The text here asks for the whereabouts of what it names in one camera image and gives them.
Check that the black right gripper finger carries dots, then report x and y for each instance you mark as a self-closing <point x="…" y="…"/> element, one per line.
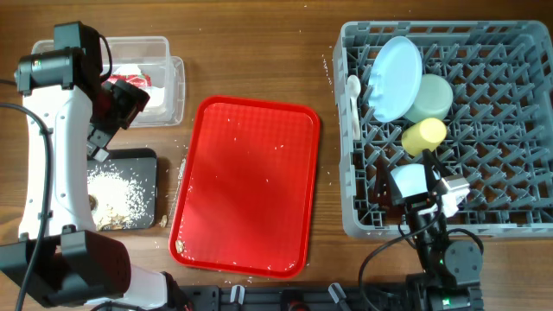
<point x="432" y="169"/>
<point x="386" y="191"/>

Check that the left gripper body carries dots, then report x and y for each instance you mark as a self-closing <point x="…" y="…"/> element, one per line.
<point x="115" y="107"/>

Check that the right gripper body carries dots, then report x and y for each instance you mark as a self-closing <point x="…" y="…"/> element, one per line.
<point x="416" y="201"/>

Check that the light blue bowl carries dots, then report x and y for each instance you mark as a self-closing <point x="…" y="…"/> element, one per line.
<point x="410" y="179"/>

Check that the red snack wrapper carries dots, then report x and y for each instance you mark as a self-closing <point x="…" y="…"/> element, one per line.
<point x="138" y="80"/>

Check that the yellow cup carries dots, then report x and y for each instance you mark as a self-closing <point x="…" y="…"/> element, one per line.
<point x="427" y="134"/>

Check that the white napkin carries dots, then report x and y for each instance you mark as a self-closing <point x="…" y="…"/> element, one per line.
<point x="156" y="94"/>

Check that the green bowl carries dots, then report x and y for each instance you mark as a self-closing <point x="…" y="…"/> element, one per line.
<point x="434" y="99"/>

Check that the light blue plate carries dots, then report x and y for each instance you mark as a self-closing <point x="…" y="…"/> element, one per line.
<point x="395" y="79"/>

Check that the white plastic spoon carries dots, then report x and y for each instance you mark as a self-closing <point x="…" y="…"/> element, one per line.
<point x="354" y="88"/>

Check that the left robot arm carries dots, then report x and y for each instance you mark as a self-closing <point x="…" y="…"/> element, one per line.
<point x="73" y="111"/>

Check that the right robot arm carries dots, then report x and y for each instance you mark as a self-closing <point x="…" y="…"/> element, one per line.
<point x="451" y="259"/>

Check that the grey dishwasher rack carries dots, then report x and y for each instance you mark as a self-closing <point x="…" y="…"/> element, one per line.
<point x="499" y="124"/>

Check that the clear plastic bin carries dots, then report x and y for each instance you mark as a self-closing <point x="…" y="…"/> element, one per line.
<point x="152" y="55"/>

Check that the black tray bin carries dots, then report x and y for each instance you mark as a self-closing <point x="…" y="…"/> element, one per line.
<point x="140" y="164"/>

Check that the food crumb on table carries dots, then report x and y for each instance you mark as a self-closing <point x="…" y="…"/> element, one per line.
<point x="164" y="221"/>

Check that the red serving tray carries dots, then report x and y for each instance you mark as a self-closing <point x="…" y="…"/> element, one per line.
<point x="247" y="192"/>

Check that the food crumb on tray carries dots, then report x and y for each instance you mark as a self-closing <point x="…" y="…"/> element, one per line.
<point x="179" y="246"/>

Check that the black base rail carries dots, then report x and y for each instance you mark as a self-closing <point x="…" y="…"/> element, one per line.
<point x="324" y="298"/>

